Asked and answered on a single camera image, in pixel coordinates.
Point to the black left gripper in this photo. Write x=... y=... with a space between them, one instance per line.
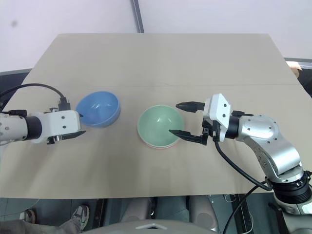
x=54 y=139

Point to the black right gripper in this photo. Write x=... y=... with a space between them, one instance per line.
x=209 y=132

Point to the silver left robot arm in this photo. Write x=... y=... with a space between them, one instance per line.
x=14 y=128

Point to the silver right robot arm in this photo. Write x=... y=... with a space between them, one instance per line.
x=265 y=129

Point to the blue bowl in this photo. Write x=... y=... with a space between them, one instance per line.
x=97 y=109

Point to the green bowl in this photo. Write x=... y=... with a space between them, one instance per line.
x=158 y=122

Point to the pink bowl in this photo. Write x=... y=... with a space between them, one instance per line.
x=158 y=147

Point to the grey sneaker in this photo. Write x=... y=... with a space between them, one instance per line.
x=81 y=215
x=28 y=215

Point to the grey rounded shape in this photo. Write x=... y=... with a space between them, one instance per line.
x=203 y=212
x=137 y=209

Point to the brown trouser leg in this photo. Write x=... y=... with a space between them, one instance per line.
x=36 y=228

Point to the grey robot torso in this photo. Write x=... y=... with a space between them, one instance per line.
x=122 y=229

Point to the cardboard box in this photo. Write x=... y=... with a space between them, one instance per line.
x=295 y=68

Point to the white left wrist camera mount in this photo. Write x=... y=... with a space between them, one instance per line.
x=61 y=124

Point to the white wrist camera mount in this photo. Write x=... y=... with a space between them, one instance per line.
x=219 y=109
x=61 y=124

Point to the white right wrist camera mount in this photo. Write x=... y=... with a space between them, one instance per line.
x=219 y=109

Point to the grey vertical post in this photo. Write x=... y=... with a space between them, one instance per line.
x=137 y=15

